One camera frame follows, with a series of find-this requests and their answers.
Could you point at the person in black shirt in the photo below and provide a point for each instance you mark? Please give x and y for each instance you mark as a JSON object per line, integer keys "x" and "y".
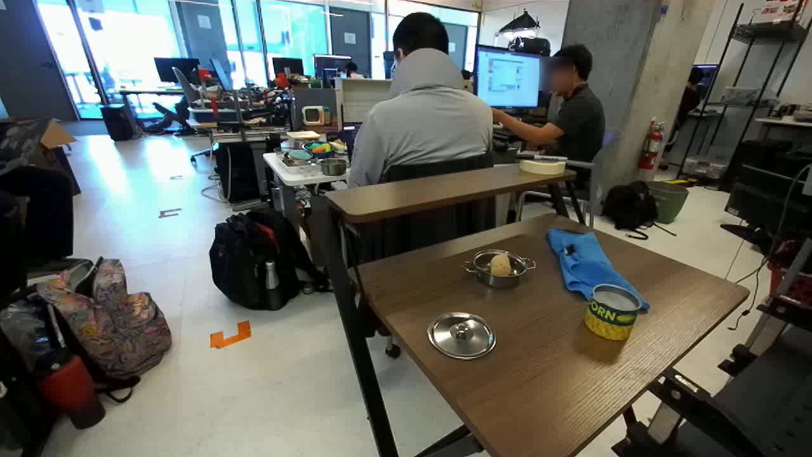
{"x": 578, "y": 127}

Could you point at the red fire extinguisher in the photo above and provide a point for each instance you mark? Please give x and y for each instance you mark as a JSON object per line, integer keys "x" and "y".
{"x": 654, "y": 146}

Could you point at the blue cloth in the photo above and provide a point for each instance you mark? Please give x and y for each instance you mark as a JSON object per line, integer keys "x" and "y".
{"x": 584, "y": 265}

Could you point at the black bag by pillar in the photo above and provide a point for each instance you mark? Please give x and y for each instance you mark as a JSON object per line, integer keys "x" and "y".
{"x": 631, "y": 207}

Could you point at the patterned floral bag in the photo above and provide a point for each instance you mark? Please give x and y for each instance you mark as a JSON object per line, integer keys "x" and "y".
{"x": 125, "y": 333}

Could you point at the computer monitor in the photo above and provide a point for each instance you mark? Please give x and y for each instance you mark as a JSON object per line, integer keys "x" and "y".
{"x": 508, "y": 80}

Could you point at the red water bottle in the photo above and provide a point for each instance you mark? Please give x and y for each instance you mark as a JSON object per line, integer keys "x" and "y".
{"x": 70, "y": 387}

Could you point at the white roll on table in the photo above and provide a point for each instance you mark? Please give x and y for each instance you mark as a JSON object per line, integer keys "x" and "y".
{"x": 543, "y": 168}

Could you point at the silver pot lid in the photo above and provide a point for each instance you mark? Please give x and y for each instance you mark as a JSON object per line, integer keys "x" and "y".
{"x": 463, "y": 336}

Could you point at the black backpack on floor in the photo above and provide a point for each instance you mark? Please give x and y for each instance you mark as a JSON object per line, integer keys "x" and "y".
{"x": 259, "y": 262}

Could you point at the person in grey hoodie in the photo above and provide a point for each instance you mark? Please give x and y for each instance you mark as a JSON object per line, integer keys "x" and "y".
{"x": 429, "y": 114}

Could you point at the orange floor tape marker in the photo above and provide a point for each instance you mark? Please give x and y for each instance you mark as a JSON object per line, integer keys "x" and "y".
{"x": 222, "y": 338}

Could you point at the yellow green tin can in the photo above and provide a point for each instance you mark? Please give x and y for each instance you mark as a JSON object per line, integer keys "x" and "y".
{"x": 613, "y": 312}

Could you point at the small silver metal pot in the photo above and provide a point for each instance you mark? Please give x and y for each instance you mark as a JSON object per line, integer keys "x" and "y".
{"x": 481, "y": 269}

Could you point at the white side table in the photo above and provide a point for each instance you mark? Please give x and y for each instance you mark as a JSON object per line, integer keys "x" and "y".
{"x": 298, "y": 175}

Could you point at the black metal shelf rack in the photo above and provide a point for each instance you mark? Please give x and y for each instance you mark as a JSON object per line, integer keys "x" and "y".
{"x": 755, "y": 65}

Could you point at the green basket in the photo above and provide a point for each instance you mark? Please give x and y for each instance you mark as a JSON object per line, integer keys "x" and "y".
{"x": 668, "y": 199}

